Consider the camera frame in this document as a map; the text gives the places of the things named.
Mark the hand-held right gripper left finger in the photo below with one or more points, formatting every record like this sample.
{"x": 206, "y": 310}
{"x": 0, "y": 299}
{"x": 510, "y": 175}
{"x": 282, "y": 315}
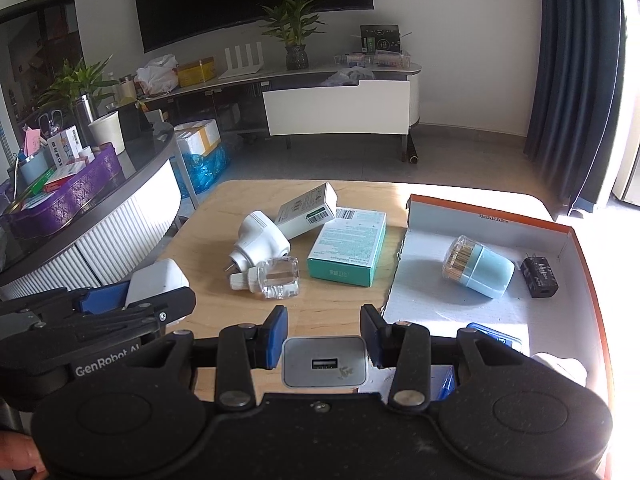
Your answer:
{"x": 277, "y": 335}

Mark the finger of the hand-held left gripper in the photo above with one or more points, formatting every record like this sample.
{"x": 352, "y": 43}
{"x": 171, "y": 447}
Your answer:
{"x": 102, "y": 299}
{"x": 160, "y": 306}

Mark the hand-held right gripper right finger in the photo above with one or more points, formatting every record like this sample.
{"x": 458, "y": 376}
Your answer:
{"x": 370, "y": 335}

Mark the white usb charger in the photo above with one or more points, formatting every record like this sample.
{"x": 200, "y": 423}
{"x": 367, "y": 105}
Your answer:
{"x": 325, "y": 360}
{"x": 155, "y": 277}

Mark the clear refill bottle white cap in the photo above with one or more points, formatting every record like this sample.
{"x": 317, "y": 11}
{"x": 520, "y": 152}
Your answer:
{"x": 275, "y": 280}

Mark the green cardboard box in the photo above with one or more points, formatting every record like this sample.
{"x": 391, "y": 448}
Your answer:
{"x": 345, "y": 250}

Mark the plain white plug-in device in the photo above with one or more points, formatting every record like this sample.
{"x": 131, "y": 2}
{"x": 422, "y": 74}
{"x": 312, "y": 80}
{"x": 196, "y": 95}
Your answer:
{"x": 260, "y": 242}

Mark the blue printed tissue box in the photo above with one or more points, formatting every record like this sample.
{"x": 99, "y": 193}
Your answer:
{"x": 495, "y": 335}

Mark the white adapter box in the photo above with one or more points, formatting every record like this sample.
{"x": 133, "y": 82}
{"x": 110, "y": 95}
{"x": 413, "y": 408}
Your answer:
{"x": 305, "y": 210}

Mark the light blue toothpick holder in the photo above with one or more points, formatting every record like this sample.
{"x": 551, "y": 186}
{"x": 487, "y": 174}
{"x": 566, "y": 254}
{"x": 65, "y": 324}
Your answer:
{"x": 487, "y": 272}

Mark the black plug charger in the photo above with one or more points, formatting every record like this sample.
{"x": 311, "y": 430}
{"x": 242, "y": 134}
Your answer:
{"x": 540, "y": 277}

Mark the person's left hand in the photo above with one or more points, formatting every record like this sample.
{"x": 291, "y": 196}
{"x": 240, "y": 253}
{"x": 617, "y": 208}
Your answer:
{"x": 17, "y": 452}

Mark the round dark-top coffee table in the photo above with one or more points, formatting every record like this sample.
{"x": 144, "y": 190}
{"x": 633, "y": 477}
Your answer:
{"x": 120, "y": 230}

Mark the purple patterned tray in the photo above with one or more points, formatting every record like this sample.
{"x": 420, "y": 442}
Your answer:
{"x": 90, "y": 185}

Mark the red white flat box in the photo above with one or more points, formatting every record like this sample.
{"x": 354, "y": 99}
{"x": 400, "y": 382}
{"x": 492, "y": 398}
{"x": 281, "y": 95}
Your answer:
{"x": 65, "y": 179}

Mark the green flat box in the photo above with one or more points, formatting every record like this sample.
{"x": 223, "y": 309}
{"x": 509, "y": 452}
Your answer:
{"x": 37, "y": 185}

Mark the blue plastic bag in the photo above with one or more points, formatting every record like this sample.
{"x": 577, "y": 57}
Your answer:
{"x": 205, "y": 170}

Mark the light blue container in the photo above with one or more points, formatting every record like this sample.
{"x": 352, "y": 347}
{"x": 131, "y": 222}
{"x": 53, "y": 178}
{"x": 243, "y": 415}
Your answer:
{"x": 35, "y": 170}

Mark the white blue medicine box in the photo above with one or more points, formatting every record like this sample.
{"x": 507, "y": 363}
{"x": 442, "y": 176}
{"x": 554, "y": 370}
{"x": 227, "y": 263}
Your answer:
{"x": 62, "y": 147}

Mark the white paper cup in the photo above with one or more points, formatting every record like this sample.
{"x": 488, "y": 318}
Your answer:
{"x": 107, "y": 130}

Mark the pink paper notes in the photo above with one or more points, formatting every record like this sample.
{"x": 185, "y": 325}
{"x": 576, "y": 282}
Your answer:
{"x": 32, "y": 141}

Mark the cardboard box yellow tape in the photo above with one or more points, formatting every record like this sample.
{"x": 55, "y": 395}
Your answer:
{"x": 200, "y": 137}

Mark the black stand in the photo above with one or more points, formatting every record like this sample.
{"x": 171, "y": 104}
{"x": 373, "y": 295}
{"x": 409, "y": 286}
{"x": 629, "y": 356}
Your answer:
{"x": 132, "y": 122}

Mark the black roll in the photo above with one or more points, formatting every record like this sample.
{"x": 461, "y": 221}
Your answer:
{"x": 412, "y": 152}

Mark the stainless steel tumbler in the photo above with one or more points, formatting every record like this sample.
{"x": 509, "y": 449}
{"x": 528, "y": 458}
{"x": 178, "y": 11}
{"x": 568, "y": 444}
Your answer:
{"x": 85, "y": 110}

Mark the leafy green bamboo plant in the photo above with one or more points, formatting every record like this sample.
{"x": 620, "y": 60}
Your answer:
{"x": 75, "y": 82}

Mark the white tv cabinet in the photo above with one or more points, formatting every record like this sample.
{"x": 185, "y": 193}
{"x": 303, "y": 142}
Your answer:
{"x": 340, "y": 110}

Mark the white plastic bag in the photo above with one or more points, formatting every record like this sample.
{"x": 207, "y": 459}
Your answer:
{"x": 160, "y": 77}

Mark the yellow tin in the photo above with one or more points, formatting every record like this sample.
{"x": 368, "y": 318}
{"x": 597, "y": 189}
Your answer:
{"x": 197, "y": 75}

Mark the white router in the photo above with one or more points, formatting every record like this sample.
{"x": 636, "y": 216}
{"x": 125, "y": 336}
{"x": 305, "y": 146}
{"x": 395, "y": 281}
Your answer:
{"x": 245, "y": 72}

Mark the grey cloth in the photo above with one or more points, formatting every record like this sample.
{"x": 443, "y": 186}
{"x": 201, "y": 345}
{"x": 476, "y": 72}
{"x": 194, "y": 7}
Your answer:
{"x": 350, "y": 77}

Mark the clear plastic organiser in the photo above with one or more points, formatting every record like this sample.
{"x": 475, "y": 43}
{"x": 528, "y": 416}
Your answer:
{"x": 390, "y": 60}

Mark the potted plant dark vase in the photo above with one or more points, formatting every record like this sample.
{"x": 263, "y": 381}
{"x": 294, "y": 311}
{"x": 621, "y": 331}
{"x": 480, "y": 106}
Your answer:
{"x": 296, "y": 57}

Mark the black box green print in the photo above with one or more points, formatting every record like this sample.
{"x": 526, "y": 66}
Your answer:
{"x": 380, "y": 40}

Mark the dark blue curtain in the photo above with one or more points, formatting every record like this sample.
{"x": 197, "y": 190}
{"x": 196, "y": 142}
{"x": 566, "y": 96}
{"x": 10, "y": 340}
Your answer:
{"x": 570, "y": 85}

